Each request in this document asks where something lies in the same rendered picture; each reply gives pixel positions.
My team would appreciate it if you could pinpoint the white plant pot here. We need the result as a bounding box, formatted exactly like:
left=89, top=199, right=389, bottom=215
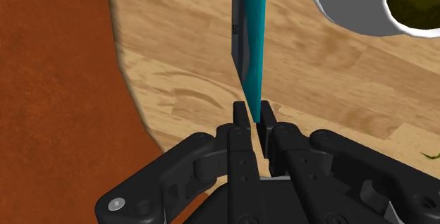
left=307, top=0, right=440, bottom=39

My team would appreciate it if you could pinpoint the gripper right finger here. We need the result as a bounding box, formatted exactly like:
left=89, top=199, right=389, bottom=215
left=256, top=100, right=440, bottom=224

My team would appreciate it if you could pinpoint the teal book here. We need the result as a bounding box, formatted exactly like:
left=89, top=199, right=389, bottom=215
left=231, top=0, right=268, bottom=124

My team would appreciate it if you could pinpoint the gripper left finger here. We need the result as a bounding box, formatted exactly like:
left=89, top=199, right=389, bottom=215
left=94, top=101, right=262, bottom=224

